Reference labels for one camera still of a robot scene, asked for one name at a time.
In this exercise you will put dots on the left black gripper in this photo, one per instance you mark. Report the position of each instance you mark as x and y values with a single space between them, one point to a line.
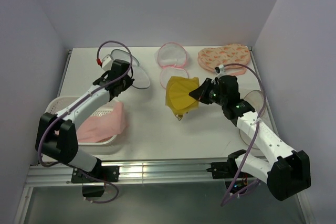
129 81

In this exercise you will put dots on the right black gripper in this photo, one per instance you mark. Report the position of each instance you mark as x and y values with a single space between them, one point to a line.
200 93

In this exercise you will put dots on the grey trimmed mesh laundry bag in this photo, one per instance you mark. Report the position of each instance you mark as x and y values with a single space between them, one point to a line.
141 79

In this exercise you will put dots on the yellow bra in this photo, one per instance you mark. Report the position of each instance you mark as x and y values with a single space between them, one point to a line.
177 95

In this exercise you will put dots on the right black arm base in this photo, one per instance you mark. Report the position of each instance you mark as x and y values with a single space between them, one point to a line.
227 170

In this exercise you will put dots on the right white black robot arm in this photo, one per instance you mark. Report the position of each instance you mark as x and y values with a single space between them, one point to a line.
285 170

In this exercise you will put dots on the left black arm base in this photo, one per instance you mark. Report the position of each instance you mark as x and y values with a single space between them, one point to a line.
96 182

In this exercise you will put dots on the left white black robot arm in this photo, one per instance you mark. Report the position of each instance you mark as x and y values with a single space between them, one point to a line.
57 133

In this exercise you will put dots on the peach patterned laundry bag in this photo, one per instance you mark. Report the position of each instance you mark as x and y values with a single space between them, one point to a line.
209 58

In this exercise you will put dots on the pink trimmed mesh laundry bag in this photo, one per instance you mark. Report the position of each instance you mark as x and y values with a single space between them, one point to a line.
171 58

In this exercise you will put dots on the pink bra in basket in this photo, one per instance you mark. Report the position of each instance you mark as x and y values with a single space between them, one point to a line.
102 127

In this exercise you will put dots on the white plastic basket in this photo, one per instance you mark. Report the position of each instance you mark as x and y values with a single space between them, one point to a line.
86 129

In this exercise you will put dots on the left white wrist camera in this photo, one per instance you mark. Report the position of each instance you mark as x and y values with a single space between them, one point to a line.
105 63

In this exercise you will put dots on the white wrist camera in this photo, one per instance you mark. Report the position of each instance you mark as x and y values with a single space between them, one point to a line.
220 70
105 63

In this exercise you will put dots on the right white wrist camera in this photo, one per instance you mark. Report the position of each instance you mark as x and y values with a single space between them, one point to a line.
220 70

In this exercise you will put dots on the aluminium mounting rail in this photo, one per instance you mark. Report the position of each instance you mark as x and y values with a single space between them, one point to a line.
145 172

